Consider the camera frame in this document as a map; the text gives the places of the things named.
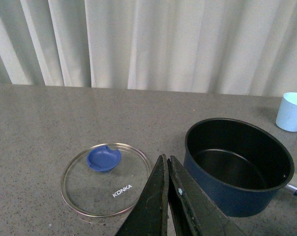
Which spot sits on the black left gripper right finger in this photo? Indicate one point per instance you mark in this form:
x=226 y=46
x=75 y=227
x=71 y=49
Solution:
x=193 y=212

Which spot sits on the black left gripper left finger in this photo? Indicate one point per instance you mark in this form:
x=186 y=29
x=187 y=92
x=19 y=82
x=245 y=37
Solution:
x=149 y=215

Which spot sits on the glass lid with blue knob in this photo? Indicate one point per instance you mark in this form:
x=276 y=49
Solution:
x=105 y=180

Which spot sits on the light blue plastic cup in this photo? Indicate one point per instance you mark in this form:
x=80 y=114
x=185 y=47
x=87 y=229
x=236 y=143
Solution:
x=287 y=114

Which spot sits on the white pleated curtain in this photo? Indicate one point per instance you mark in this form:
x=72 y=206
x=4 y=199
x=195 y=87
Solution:
x=244 y=47

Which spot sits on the blue saucepan with handle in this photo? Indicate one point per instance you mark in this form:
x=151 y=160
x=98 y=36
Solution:
x=238 y=165

